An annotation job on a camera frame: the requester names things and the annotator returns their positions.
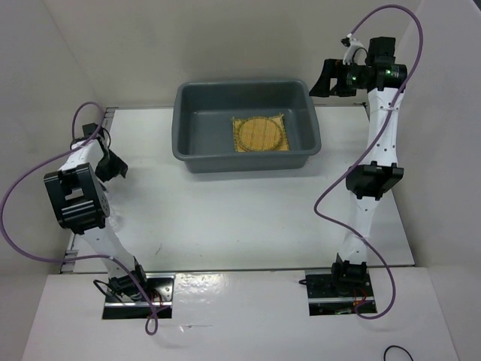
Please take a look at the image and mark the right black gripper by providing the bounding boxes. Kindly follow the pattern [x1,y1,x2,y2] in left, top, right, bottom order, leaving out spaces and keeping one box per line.
[308,58,367,97]

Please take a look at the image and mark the round yellow bamboo plate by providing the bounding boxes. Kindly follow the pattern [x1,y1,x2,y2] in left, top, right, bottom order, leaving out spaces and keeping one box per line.
[234,117,284,152]

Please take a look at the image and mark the square bamboo mat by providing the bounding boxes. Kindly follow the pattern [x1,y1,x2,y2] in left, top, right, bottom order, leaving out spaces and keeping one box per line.
[231,114,291,153]

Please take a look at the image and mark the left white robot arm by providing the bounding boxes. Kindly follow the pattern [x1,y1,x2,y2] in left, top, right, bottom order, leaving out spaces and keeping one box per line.
[44,123,150,301]

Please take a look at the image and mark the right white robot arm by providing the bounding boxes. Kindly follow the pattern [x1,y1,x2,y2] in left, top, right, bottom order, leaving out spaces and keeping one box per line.
[309,35,408,296]

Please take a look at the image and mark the grey plastic bin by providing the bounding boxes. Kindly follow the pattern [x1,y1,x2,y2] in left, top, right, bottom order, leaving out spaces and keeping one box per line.
[171,79,322,173]

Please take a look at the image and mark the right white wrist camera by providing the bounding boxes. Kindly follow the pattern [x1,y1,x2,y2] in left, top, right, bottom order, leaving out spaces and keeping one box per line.
[341,33,367,65]

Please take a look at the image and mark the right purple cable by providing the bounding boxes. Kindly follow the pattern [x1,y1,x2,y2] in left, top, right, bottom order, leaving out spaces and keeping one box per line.
[313,4,425,320]

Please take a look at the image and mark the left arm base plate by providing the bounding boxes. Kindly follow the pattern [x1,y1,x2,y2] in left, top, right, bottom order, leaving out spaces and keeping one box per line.
[93,273,175,320]

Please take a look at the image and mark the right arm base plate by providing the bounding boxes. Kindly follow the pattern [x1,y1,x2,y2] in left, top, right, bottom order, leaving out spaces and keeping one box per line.
[298,270,377,317]

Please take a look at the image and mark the black cable loop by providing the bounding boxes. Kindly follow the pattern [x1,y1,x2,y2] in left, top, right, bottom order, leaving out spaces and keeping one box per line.
[383,344,415,361]

